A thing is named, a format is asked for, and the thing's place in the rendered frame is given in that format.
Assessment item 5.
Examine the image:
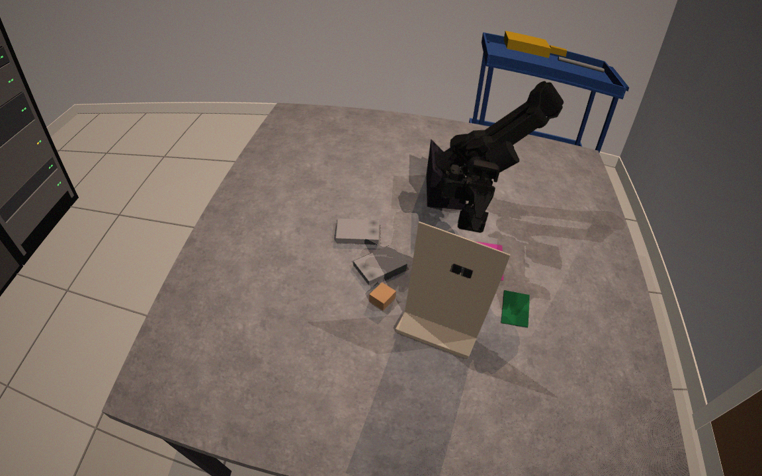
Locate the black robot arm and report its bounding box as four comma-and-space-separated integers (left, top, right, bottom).
435, 81, 564, 204

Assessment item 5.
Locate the orange-brown cube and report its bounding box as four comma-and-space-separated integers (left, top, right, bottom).
369, 283, 396, 311

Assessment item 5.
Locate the pink square marked zone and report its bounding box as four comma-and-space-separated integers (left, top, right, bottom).
477, 242, 503, 251

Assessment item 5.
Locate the tan panel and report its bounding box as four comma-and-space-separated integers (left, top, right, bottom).
395, 221, 510, 359

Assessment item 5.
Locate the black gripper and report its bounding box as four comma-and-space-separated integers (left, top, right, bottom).
458, 159, 500, 233

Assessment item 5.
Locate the green square marker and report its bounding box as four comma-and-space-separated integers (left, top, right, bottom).
501, 290, 530, 327

